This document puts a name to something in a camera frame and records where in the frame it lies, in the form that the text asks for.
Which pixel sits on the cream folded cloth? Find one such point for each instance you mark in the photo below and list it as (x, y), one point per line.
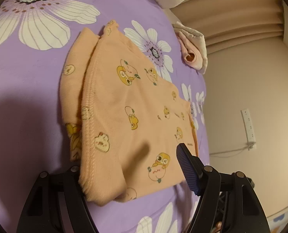
(192, 34)

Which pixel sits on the pink folded cloth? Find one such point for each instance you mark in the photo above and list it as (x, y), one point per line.
(197, 61)

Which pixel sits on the beige curtain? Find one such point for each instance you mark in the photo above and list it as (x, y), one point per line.
(231, 17)

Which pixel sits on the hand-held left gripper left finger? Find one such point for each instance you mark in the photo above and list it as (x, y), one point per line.
(71, 182)

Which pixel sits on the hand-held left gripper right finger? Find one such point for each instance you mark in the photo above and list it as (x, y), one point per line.
(187, 170)

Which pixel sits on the orange cartoon print shirt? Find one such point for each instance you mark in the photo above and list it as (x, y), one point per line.
(124, 116)

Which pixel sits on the purple floral bedsheet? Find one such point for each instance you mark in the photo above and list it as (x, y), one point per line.
(25, 102)

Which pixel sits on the white wall socket strip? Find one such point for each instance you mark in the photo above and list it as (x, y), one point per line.
(247, 126)

